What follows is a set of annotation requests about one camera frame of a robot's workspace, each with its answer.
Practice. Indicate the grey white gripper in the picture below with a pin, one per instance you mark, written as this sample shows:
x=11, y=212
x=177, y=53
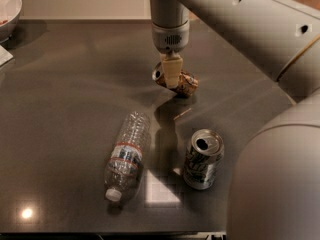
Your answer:
x=170, y=39

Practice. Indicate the orange soda can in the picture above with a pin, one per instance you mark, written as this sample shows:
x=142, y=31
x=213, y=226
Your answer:
x=187, y=84

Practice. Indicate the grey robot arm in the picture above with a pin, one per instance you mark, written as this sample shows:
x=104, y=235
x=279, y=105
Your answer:
x=274, y=190

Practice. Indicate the green and white soda can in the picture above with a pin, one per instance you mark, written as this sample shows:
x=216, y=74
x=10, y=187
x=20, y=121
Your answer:
x=204, y=154

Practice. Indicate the clear plastic water bottle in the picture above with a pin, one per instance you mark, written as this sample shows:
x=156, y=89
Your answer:
x=125, y=164

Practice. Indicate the white paper sheet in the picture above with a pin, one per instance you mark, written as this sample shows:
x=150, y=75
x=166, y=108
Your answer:
x=5, y=56

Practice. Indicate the white bowl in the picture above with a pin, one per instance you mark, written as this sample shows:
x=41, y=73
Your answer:
x=9, y=16

